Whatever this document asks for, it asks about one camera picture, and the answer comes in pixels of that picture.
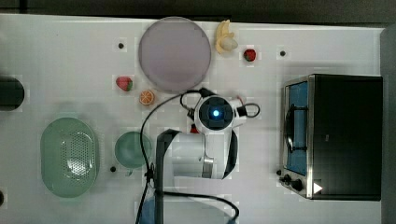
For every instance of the blue cup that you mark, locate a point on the blue cup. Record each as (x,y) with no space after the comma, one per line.
(148,212)

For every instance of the orange slice toy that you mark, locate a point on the orange slice toy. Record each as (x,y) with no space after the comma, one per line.
(146,97)

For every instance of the small red strawberry toy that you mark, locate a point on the small red strawberry toy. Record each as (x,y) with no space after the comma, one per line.
(250,55)

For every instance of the green bowl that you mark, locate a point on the green bowl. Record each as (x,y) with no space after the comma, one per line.
(128,150)

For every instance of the black toaster oven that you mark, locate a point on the black toaster oven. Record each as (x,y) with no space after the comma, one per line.
(332,137)

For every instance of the red plush ketchup bottle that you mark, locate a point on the red plush ketchup bottle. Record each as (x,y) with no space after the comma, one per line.
(194,129)

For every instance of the black cylinder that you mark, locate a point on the black cylinder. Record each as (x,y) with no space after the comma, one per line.
(11,93)

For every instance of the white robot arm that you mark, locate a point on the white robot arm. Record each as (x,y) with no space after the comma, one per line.
(211,152)

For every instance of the plush peeled banana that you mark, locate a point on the plush peeled banana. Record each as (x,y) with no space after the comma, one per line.
(225,41)

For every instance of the green perforated basket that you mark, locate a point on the green perforated basket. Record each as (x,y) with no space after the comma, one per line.
(69,154)

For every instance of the round purple plate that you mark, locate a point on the round purple plate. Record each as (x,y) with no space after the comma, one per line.
(174,54)

